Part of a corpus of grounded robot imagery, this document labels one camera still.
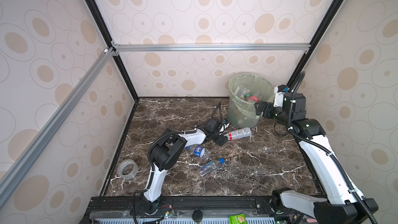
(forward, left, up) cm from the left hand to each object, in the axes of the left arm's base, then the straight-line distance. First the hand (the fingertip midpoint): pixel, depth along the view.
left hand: (227, 133), depth 95 cm
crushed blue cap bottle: (-19, +10, -3) cm, 22 cm away
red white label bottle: (+22, -12, +13) cm, 28 cm away
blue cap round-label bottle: (-12, +17, +1) cm, 21 cm away
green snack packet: (-43, -2, -1) cm, 43 cm away
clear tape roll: (-21, +57, -4) cm, 60 cm away
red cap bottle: (0, -7, 0) cm, 7 cm away
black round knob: (-42, +17, +8) cm, 46 cm away
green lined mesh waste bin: (+6, -7, +14) cm, 17 cm away
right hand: (0, -14, +28) cm, 31 cm away
